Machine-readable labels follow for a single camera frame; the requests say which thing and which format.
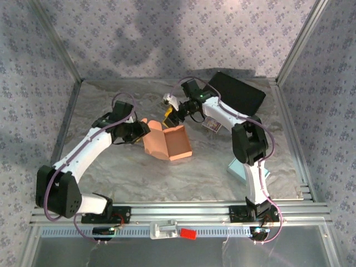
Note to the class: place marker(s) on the brown paper box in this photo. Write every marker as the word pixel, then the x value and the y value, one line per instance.
pixel 178 142

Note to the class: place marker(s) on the light blue paper box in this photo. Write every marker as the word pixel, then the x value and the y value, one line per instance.
pixel 236 170

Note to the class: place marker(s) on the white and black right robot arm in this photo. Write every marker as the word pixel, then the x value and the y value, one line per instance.
pixel 219 112

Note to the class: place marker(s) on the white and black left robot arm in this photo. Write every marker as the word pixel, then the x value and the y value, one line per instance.
pixel 83 151

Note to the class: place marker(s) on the small purple card box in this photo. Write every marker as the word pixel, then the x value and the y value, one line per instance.
pixel 211 124

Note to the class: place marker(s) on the black flat case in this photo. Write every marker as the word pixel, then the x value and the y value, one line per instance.
pixel 239 94

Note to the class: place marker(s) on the red plastic block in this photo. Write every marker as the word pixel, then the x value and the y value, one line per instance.
pixel 188 233

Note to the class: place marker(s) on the small black board green light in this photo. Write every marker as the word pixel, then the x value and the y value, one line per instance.
pixel 103 231
pixel 259 232

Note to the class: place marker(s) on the aluminium side rail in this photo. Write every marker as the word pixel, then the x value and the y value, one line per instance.
pixel 284 111
pixel 74 96

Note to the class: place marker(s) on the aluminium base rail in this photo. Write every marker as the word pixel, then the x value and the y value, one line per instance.
pixel 180 211

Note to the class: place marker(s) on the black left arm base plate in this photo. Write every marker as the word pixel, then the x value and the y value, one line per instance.
pixel 123 214

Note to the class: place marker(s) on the white plastic bracket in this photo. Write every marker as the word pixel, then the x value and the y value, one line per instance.
pixel 163 229

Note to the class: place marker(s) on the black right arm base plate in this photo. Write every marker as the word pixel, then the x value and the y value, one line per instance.
pixel 237 214

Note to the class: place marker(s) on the aluminium frame post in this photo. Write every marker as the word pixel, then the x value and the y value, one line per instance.
pixel 298 44

